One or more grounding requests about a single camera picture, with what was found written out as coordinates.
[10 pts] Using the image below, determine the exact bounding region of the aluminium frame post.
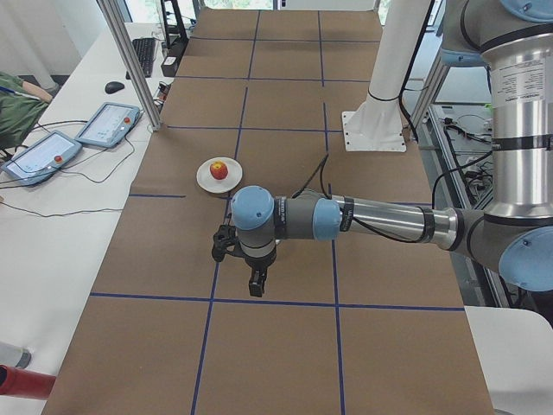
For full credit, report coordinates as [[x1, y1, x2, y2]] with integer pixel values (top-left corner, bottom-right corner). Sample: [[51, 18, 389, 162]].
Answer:
[[98, 0, 162, 131]]

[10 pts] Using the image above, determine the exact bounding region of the black computer mouse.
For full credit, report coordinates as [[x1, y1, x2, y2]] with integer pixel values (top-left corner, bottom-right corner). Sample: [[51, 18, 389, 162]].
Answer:
[[105, 81, 125, 94]]

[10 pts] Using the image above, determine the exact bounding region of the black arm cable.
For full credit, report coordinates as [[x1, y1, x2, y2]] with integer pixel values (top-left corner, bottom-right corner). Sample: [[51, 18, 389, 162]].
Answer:
[[290, 153, 427, 242]]

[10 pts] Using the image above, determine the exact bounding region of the near teach pendant tablet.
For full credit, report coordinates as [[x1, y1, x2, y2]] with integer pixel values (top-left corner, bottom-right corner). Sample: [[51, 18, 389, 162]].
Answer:
[[1, 131, 82, 186]]

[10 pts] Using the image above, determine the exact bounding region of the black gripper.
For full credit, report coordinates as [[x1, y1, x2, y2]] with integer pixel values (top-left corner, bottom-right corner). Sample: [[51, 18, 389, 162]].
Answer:
[[245, 252, 277, 297]]

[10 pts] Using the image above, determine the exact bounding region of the far teach pendant tablet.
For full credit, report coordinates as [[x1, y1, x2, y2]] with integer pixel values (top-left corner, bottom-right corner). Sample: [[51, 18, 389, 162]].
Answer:
[[75, 102, 141, 148]]

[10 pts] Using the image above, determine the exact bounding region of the white side table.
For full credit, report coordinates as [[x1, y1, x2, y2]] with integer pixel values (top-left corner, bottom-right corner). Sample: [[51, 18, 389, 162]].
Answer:
[[465, 306, 552, 414]]

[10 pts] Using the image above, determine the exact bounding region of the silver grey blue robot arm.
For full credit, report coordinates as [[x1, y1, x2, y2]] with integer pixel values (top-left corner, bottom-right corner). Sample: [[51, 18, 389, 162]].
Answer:
[[230, 1, 552, 297]]

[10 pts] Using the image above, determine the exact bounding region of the red yellow apple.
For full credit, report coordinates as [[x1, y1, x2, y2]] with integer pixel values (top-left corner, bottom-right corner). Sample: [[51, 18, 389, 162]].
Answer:
[[209, 160, 228, 181]]

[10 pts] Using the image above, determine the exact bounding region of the teach pendant tablet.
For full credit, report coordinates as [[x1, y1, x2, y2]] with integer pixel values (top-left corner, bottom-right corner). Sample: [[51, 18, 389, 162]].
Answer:
[[1, 131, 82, 186], [75, 102, 141, 148]]

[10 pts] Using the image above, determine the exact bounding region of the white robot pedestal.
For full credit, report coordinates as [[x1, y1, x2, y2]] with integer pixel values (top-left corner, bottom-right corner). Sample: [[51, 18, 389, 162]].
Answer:
[[342, 0, 433, 152]]

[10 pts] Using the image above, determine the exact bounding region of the person in green shirt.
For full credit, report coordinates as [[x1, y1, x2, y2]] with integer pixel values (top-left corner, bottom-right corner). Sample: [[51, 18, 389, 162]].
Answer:
[[1, 72, 53, 150]]

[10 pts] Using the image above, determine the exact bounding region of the white round plate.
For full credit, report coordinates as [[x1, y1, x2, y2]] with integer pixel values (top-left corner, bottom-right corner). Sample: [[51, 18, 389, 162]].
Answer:
[[196, 156, 243, 194]]

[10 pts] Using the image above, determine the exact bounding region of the red cylinder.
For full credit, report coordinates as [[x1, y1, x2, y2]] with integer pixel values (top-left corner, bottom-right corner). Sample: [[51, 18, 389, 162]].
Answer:
[[1, 365, 56, 400]]

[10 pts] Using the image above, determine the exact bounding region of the black box with label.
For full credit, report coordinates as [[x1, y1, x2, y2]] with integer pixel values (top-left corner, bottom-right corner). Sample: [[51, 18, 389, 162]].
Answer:
[[161, 56, 179, 78]]

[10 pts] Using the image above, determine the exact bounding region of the black keyboard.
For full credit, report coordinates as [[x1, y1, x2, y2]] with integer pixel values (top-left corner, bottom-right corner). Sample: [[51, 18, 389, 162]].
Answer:
[[131, 37, 156, 78]]

